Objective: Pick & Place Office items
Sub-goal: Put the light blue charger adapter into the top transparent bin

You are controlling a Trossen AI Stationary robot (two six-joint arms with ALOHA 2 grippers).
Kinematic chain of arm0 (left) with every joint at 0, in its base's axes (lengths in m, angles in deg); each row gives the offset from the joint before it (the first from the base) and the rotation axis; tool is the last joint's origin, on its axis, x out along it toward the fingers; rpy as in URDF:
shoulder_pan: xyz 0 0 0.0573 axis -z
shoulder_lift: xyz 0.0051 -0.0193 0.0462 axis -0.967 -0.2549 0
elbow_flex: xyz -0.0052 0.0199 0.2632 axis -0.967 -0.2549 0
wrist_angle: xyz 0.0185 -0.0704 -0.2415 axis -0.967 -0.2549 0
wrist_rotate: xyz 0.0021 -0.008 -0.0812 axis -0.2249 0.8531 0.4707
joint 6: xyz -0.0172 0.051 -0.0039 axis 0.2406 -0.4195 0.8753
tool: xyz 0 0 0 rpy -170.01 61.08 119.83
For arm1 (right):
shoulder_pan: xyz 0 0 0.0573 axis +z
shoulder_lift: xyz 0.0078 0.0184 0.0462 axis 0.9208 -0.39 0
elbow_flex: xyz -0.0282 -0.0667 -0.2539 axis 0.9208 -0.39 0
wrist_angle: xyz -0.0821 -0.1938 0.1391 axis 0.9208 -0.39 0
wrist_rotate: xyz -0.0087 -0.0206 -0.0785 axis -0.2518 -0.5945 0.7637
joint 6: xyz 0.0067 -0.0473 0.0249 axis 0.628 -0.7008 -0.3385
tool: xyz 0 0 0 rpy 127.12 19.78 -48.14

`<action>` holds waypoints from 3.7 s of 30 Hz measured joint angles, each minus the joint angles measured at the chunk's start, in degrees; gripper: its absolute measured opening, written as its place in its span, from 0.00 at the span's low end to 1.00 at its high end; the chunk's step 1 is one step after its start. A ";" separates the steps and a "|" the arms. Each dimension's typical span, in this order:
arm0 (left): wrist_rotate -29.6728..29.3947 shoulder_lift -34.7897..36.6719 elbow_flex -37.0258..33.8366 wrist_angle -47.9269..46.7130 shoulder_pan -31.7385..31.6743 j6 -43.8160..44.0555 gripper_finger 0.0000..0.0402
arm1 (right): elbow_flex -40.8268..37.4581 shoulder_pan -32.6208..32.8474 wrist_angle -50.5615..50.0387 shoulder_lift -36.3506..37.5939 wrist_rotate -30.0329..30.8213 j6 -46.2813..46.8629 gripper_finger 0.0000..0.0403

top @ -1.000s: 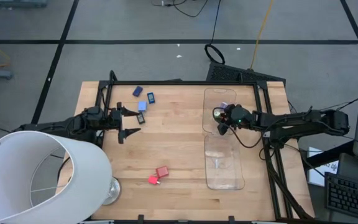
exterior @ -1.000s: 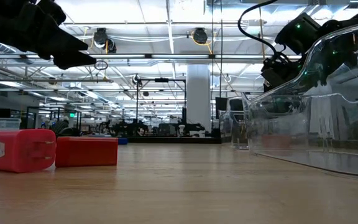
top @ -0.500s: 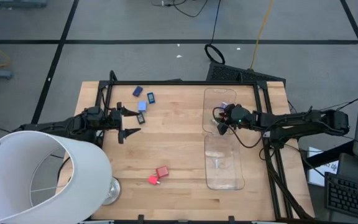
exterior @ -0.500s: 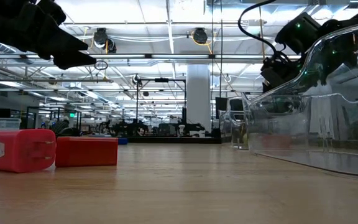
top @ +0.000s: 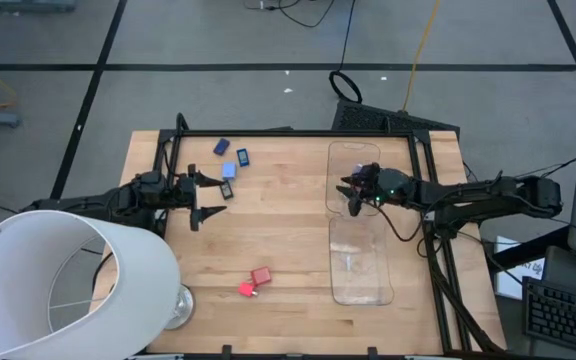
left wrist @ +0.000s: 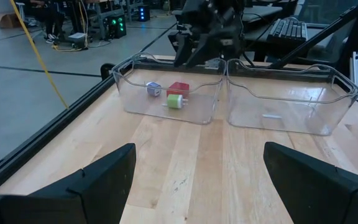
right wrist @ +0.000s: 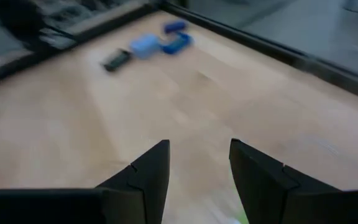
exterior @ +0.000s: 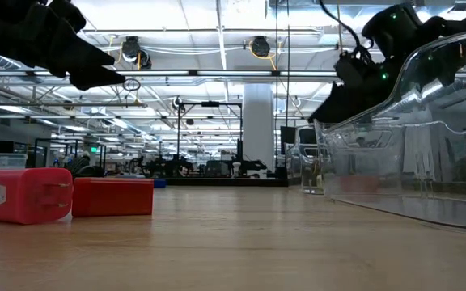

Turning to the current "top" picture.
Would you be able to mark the black aluminium table frame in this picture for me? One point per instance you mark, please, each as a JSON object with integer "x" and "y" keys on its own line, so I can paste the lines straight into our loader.
{"x": 293, "y": 133}

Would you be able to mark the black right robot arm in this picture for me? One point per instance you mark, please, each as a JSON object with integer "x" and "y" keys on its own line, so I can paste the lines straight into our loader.
{"x": 473, "y": 195}

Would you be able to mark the red wall charger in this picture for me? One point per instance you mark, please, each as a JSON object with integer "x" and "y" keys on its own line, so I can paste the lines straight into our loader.
{"x": 261, "y": 276}

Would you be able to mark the dark blue memory card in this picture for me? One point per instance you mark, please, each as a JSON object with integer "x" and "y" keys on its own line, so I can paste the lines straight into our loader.
{"x": 221, "y": 146}

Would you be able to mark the dark grey desk device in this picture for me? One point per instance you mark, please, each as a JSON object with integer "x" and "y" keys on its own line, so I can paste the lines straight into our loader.
{"x": 573, "y": 265}

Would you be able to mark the pink wall charger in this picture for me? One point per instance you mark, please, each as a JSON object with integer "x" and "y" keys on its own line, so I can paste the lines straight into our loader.
{"x": 246, "y": 289}

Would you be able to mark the white paper sheet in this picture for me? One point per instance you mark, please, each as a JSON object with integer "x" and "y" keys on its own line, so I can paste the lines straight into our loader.
{"x": 510, "y": 285}

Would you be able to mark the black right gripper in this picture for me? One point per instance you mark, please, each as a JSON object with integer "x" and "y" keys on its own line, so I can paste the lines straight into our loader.
{"x": 368, "y": 190}

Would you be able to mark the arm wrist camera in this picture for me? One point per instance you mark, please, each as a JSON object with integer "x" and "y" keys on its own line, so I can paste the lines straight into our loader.
{"x": 393, "y": 185}
{"x": 152, "y": 184}

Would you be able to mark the black memory card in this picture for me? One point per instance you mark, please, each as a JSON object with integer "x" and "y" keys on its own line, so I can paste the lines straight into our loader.
{"x": 226, "y": 190}

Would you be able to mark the light blue wall charger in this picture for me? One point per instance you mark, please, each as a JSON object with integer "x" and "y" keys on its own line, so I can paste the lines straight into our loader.
{"x": 229, "y": 170}

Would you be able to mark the white lamp shade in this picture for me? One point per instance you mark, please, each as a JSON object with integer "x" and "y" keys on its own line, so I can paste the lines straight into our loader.
{"x": 138, "y": 280}

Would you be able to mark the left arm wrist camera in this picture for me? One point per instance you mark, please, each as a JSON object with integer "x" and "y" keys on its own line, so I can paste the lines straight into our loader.
{"x": 152, "y": 184}

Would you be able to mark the black perforated panel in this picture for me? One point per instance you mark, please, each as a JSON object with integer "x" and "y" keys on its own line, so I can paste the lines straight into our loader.
{"x": 368, "y": 117}

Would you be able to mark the shiny metal lamp base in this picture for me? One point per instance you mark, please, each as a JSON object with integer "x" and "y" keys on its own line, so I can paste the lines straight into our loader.
{"x": 184, "y": 307}

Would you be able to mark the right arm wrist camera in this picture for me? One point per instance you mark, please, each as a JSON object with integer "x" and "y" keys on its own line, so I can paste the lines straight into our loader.
{"x": 393, "y": 185}

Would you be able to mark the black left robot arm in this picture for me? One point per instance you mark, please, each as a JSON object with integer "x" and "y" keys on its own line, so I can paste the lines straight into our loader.
{"x": 118, "y": 197}

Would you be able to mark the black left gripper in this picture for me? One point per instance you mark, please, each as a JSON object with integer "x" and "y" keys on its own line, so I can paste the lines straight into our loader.
{"x": 186, "y": 192}

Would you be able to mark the clear plastic tray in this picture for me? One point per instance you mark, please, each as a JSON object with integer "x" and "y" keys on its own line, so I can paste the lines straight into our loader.
{"x": 353, "y": 152}
{"x": 363, "y": 285}

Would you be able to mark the black keyboard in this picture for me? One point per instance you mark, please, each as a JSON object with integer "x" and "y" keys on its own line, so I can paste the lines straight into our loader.
{"x": 563, "y": 315}

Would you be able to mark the blue labelled memory card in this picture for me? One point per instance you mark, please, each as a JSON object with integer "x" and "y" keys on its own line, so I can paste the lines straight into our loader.
{"x": 243, "y": 157}

